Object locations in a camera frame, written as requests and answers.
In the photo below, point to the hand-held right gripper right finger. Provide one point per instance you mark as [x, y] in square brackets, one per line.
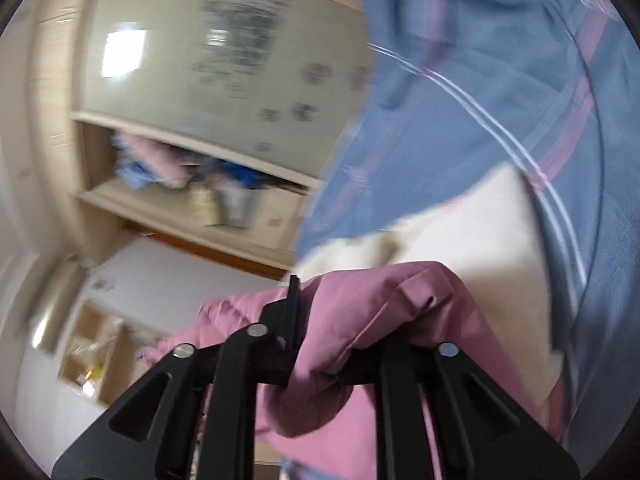
[400, 365]

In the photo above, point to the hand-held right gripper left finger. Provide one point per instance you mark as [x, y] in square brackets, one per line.
[287, 340]

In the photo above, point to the cream and pink hooded jacket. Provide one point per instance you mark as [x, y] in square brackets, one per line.
[380, 300]

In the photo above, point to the yellow crumpled cloth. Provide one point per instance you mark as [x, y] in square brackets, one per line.
[205, 205]

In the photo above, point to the bright blue cloth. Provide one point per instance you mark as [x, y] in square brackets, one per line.
[250, 177]

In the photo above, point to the pink puffer jacket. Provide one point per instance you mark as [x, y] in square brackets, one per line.
[155, 155]

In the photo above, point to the blue plaid bed cover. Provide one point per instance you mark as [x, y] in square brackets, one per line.
[450, 85]

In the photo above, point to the frosted floral sliding door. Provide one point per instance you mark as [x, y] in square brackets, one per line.
[175, 60]

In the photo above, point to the light wooden wardrobe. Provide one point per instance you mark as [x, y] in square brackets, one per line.
[60, 85]

